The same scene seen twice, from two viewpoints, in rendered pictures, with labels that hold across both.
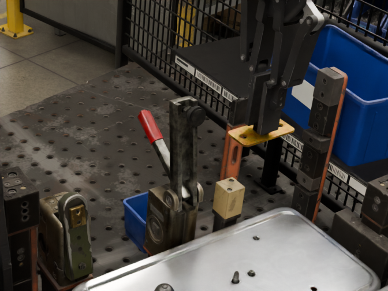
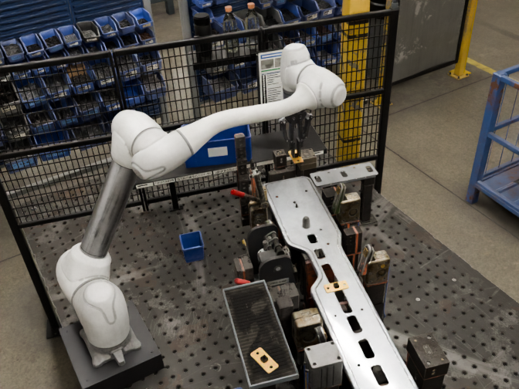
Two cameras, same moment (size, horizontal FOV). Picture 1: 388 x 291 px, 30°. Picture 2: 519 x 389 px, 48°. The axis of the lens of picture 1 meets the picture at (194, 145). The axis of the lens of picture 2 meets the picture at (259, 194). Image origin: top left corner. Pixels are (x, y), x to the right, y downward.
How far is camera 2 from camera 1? 1.85 m
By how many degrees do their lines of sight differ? 51
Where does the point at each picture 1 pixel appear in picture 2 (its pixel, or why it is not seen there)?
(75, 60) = not seen: outside the picture
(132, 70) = (33, 231)
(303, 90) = (215, 151)
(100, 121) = not seen: hidden behind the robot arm
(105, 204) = (161, 265)
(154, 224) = (259, 220)
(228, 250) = (280, 204)
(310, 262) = (293, 187)
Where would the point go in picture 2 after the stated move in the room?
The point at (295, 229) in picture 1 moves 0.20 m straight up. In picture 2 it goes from (275, 186) to (273, 147)
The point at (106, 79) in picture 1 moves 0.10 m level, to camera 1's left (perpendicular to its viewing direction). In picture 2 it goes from (37, 245) to (22, 258)
